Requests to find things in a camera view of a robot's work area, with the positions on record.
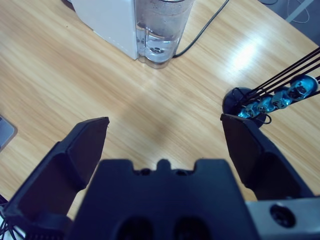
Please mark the black lamp base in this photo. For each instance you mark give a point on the black lamp base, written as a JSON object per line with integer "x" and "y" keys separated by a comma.
{"x": 231, "y": 100}

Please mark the grey mount plate with post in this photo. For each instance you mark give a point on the grey mount plate with post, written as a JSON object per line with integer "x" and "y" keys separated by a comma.
{"x": 6, "y": 135}

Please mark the white metal frame leg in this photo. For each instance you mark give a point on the white metal frame leg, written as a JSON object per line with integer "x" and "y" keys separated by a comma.
{"x": 298, "y": 11}

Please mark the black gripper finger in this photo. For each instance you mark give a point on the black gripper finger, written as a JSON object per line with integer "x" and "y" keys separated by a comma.
{"x": 50, "y": 180}
{"x": 265, "y": 170}

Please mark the white capsule coffee machine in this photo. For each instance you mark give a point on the white capsule coffee machine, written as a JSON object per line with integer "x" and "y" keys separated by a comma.
{"x": 110, "y": 22}

